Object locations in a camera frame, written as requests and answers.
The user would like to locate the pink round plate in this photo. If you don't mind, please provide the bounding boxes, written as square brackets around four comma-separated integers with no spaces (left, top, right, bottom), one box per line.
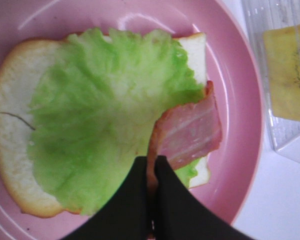
[0,0,264,240]

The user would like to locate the bread slice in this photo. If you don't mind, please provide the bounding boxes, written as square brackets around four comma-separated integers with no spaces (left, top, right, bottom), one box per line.
[0,39,205,218]

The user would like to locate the green lettuce leaf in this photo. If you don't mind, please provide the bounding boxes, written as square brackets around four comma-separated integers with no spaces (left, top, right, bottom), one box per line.
[27,28,206,215]

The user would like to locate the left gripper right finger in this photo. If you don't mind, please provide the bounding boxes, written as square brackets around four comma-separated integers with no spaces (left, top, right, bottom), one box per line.
[153,155,252,240]

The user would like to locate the short bacon strip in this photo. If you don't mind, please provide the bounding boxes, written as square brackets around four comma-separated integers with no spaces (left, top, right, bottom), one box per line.
[146,80,223,240]

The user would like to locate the right clear plastic tray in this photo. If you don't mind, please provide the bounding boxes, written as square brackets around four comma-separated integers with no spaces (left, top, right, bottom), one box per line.
[241,0,300,163]

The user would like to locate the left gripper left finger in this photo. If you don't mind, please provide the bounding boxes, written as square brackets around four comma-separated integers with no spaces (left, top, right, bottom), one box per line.
[64,156,149,240]

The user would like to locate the yellow cheese slice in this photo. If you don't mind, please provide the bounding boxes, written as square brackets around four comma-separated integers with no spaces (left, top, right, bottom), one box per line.
[263,25,300,122]

